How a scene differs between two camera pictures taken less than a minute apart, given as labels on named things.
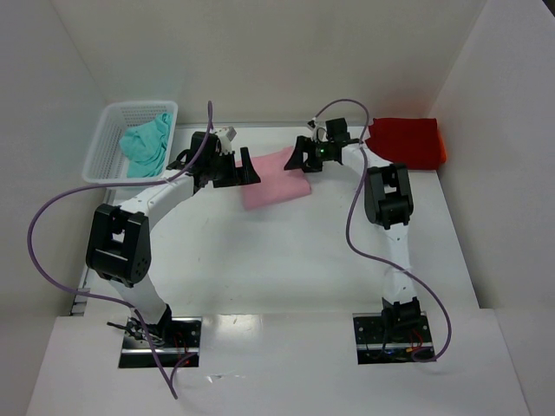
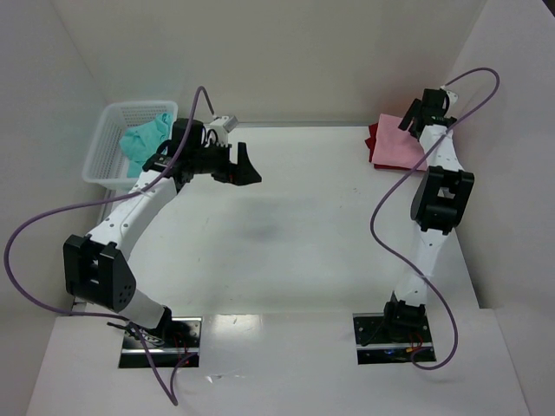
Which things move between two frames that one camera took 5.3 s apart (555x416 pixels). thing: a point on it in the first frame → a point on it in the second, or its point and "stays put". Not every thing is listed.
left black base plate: (173, 341) stays put
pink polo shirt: (277, 184) → (395, 147)
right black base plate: (391, 338) stays put
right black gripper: (306, 156) → (416, 117)
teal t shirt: (146, 146) stays put
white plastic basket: (105, 160) stays put
